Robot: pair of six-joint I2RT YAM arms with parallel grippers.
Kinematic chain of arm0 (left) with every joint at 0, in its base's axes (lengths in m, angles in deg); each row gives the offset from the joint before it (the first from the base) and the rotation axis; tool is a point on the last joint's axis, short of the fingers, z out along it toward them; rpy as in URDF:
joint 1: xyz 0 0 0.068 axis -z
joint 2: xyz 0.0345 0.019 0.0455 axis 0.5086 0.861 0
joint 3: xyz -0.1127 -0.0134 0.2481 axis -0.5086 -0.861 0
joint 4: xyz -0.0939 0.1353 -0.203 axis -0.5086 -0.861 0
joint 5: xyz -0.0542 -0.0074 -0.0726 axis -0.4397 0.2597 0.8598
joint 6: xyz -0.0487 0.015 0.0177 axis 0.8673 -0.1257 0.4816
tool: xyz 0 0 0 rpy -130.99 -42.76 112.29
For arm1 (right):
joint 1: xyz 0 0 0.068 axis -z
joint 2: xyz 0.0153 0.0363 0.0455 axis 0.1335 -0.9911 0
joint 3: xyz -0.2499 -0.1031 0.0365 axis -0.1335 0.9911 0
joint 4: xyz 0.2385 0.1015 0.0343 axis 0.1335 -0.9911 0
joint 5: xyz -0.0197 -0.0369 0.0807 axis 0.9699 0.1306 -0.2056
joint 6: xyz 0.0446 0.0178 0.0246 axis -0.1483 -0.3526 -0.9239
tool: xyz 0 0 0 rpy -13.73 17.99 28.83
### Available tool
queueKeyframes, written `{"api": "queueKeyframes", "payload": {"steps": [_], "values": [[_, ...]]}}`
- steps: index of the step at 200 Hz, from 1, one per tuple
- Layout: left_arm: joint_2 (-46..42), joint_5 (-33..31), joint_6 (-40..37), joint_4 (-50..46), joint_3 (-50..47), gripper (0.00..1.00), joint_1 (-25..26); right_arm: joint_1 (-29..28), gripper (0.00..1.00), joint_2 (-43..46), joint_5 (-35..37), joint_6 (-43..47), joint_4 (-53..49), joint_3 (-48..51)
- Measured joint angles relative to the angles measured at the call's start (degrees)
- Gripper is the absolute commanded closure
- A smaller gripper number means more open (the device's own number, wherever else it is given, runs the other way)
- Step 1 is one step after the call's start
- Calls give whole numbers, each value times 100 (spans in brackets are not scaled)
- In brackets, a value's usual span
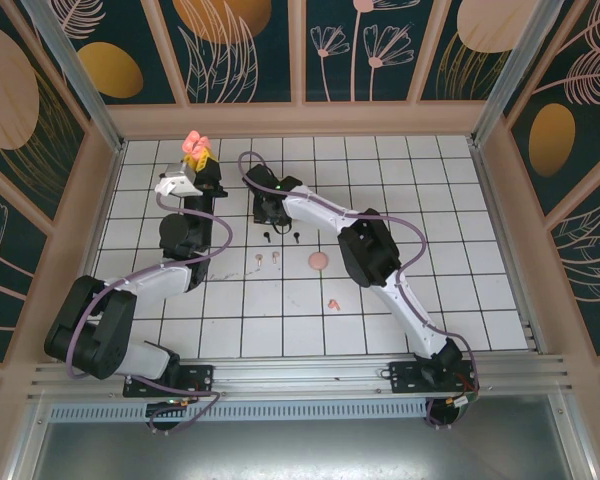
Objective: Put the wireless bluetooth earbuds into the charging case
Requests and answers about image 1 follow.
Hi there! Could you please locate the black base wiring bundle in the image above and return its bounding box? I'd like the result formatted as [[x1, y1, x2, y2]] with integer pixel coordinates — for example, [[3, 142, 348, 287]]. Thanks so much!
[[424, 392, 481, 430], [143, 397, 194, 436]]

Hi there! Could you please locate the grey metal panel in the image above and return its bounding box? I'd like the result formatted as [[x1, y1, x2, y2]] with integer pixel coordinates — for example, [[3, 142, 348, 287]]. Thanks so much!
[[9, 419, 596, 480]]

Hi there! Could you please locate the left arm lilac cable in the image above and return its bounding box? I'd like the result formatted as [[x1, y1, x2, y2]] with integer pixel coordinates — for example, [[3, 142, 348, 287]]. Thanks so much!
[[64, 192, 232, 437]]

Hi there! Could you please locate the arm lilac cable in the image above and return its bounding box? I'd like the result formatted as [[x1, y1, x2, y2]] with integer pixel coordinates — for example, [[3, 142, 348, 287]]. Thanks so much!
[[64, 192, 232, 437], [237, 151, 481, 431]]

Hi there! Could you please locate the aluminium side rail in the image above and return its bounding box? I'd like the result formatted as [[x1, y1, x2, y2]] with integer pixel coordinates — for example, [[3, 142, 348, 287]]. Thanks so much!
[[469, 139, 549, 357], [54, 139, 127, 362]]

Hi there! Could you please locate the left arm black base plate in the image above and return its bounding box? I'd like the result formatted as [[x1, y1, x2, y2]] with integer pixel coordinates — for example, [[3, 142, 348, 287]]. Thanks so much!
[[123, 363, 216, 399]]

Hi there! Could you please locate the aluminium corner post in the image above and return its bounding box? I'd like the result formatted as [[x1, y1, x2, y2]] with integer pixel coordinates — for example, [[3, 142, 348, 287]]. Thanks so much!
[[21, 0, 127, 154], [471, 0, 575, 147]]

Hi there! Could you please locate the right arm lilac cable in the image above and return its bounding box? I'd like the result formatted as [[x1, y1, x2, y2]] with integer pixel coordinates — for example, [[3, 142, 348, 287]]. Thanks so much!
[[237, 151, 481, 431]]

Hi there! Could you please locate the aluminium mounting rail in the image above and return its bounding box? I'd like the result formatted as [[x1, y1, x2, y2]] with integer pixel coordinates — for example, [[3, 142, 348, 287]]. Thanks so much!
[[26, 353, 575, 404]]

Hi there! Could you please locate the slotted grey cable tray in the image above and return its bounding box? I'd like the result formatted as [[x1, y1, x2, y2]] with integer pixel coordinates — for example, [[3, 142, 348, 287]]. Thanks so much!
[[46, 399, 434, 424]]

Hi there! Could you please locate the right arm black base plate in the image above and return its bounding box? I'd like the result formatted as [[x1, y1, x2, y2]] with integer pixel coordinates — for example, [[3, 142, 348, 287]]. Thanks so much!
[[388, 360, 481, 396]]

